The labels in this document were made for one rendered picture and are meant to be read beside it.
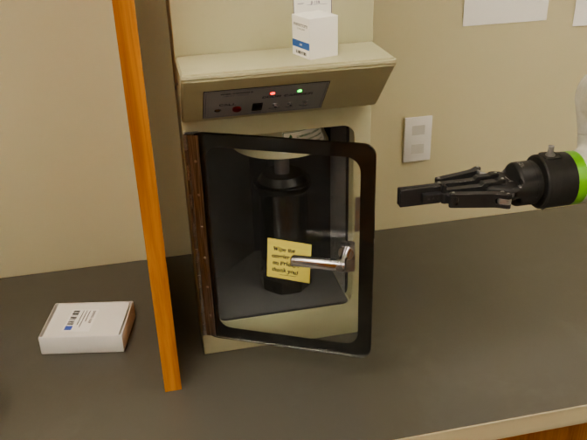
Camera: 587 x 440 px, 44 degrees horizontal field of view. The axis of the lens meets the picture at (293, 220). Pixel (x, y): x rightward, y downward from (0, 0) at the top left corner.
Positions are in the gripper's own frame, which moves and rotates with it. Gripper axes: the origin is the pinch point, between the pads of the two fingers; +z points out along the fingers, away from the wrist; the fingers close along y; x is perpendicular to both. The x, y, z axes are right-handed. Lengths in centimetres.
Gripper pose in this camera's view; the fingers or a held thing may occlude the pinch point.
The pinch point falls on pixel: (418, 195)
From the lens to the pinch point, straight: 120.0
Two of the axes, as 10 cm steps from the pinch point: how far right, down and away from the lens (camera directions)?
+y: 2.1, 4.3, -8.8
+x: 0.2, 8.9, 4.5
